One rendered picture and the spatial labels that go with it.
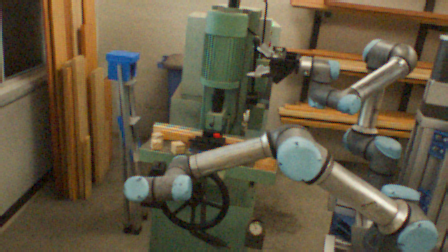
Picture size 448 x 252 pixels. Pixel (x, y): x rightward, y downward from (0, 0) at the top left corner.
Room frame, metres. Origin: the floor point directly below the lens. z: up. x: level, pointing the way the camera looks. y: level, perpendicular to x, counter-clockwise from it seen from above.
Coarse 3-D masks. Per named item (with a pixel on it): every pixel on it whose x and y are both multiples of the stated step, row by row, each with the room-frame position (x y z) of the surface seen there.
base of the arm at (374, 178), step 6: (366, 174) 1.71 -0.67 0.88; (372, 174) 1.68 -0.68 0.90; (378, 174) 1.66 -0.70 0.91; (384, 174) 1.65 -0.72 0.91; (390, 174) 1.65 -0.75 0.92; (366, 180) 1.68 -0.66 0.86; (372, 180) 1.66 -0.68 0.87; (378, 180) 1.65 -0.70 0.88; (384, 180) 1.65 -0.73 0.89; (390, 180) 1.65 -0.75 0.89; (378, 186) 1.64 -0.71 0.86
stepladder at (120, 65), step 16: (112, 64) 2.34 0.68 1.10; (128, 64) 2.34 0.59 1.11; (128, 80) 2.35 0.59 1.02; (128, 96) 2.49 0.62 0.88; (128, 112) 2.37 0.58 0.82; (128, 128) 2.34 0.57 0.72; (128, 144) 2.32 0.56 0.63; (128, 160) 2.32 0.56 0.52; (128, 208) 2.35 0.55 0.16; (144, 208) 2.48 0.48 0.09; (128, 224) 2.33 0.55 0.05
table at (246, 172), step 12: (144, 144) 1.69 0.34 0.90; (168, 144) 1.73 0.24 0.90; (144, 156) 1.64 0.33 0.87; (156, 156) 1.63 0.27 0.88; (168, 156) 1.62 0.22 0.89; (240, 168) 1.58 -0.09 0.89; (252, 168) 1.58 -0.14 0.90; (276, 168) 1.61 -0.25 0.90; (252, 180) 1.57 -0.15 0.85; (264, 180) 1.57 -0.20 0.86
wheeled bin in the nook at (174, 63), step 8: (168, 56) 3.81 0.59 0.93; (176, 56) 3.70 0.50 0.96; (160, 64) 3.48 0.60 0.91; (168, 64) 3.41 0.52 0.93; (176, 64) 3.42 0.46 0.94; (168, 72) 3.45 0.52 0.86; (176, 72) 3.43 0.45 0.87; (168, 80) 3.45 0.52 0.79; (176, 80) 3.44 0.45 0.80; (168, 88) 3.46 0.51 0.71; (176, 88) 3.44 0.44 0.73; (168, 96) 3.46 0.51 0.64; (168, 104) 3.46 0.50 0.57; (168, 112) 3.47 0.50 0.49; (168, 120) 3.47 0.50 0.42
